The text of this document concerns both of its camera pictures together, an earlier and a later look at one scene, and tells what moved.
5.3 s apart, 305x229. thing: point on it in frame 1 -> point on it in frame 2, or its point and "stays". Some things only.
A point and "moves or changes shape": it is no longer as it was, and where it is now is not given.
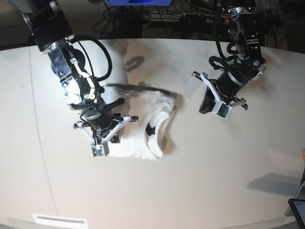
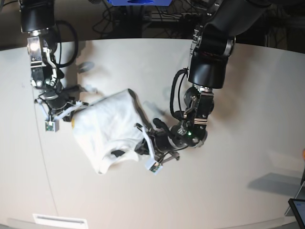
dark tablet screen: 298,207 stays
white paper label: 49,222 stays
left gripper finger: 208,101 -> 142,148
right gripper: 228,87 -> 164,140
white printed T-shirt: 150,70 moves or changes shape
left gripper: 101,119 -> 57,100
